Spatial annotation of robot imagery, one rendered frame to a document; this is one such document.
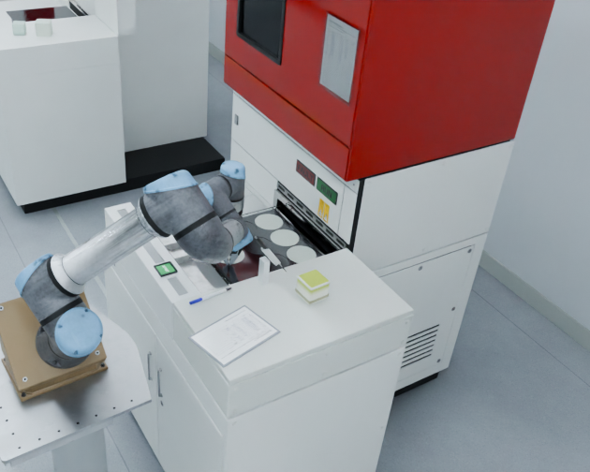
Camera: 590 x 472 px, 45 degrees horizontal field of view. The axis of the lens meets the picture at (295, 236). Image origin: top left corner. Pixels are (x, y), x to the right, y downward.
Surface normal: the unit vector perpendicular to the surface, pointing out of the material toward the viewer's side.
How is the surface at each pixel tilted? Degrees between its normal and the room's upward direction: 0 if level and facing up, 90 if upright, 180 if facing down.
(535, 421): 0
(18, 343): 44
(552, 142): 90
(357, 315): 0
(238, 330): 0
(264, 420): 90
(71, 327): 51
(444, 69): 90
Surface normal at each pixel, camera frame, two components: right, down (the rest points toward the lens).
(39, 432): 0.09, -0.82
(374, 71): 0.53, 0.53
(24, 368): 0.46, -0.23
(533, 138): -0.84, 0.25
